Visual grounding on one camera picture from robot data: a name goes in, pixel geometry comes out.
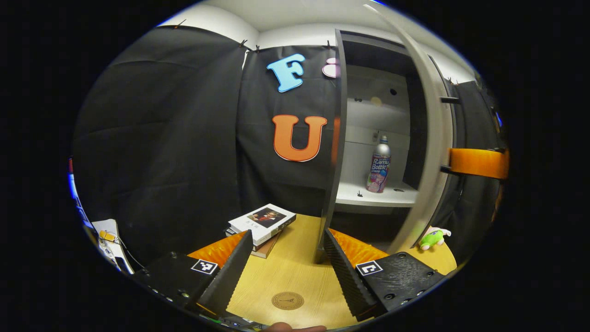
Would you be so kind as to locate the white and yellow object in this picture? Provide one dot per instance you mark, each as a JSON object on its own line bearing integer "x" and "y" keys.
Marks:
{"x": 108, "y": 240}

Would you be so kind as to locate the white book with picture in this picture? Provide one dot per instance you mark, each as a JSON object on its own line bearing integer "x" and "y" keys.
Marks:
{"x": 262, "y": 221}

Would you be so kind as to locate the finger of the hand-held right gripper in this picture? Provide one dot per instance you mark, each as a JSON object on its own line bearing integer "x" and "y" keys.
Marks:
{"x": 479, "y": 162}

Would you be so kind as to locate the green plush toy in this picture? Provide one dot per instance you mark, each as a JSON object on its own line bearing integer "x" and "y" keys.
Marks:
{"x": 431, "y": 239}

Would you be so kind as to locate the beige cabinet door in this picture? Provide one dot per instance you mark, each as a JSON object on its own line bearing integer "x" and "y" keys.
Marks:
{"x": 435, "y": 129}

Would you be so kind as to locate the silver printed bottle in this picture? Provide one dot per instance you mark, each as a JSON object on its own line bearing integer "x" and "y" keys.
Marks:
{"x": 379, "y": 168}

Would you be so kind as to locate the round brown coaster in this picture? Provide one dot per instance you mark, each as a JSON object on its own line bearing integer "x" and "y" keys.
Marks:
{"x": 287, "y": 300}

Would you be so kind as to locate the black backdrop cloth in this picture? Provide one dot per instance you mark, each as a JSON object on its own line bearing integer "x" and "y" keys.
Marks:
{"x": 161, "y": 138}

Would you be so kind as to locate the tan book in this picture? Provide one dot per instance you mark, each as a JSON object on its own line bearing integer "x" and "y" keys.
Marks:
{"x": 267, "y": 251}

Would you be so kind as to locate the dark grey book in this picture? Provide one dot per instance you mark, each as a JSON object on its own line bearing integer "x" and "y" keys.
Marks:
{"x": 269, "y": 244}

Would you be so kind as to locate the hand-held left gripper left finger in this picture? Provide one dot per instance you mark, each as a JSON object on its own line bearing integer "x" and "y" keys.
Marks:
{"x": 228, "y": 276}

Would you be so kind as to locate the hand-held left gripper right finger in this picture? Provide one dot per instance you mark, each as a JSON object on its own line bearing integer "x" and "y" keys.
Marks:
{"x": 345, "y": 272}

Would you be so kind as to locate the dark grey cabinet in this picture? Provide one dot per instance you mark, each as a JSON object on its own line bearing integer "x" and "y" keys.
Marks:
{"x": 333, "y": 138}

